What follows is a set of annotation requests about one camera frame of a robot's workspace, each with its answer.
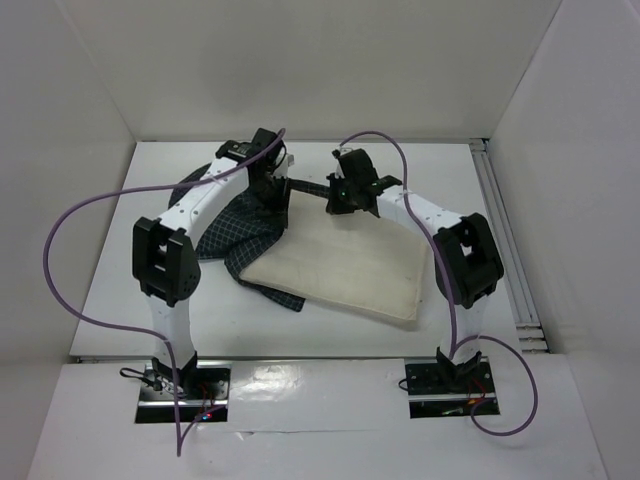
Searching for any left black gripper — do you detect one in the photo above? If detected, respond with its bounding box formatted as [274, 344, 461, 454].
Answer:
[247, 173, 292, 228]

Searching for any dark checkered pillowcase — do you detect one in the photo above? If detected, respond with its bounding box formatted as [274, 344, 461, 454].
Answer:
[195, 178, 329, 312]

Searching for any cream white pillow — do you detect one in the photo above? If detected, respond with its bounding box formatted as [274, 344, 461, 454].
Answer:
[240, 191, 429, 328]

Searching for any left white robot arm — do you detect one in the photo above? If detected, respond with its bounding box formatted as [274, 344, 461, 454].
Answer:
[132, 128, 292, 399]

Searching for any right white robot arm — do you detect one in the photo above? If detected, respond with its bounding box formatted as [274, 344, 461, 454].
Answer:
[326, 148, 504, 392]

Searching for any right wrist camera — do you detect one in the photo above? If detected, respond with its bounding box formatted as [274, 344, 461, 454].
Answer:
[331, 146, 353, 160]

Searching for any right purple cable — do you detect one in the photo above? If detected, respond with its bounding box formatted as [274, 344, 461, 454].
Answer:
[339, 130, 538, 437]

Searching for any purple cable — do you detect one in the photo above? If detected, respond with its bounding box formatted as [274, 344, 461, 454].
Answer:
[43, 127, 287, 458]
[339, 130, 538, 437]

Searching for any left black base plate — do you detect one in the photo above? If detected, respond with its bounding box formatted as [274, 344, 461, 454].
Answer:
[133, 361, 231, 424]

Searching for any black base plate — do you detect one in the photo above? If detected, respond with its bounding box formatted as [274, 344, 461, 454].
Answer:
[133, 361, 231, 424]
[398, 357, 500, 419]

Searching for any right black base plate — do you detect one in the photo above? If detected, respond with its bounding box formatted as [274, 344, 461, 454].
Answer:
[398, 357, 500, 419]

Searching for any aluminium rail frame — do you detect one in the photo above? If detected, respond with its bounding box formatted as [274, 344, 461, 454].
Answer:
[470, 138, 550, 354]

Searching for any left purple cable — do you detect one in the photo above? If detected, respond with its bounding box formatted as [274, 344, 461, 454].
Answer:
[43, 127, 287, 458]

